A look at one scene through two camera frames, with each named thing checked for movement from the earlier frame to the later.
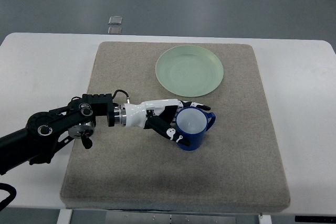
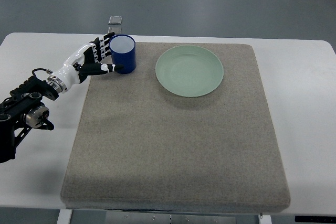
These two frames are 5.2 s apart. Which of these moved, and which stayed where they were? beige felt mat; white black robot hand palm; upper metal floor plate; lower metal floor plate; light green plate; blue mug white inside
Moved: white black robot hand palm; blue mug white inside
Stayed: lower metal floor plate; beige felt mat; upper metal floor plate; light green plate
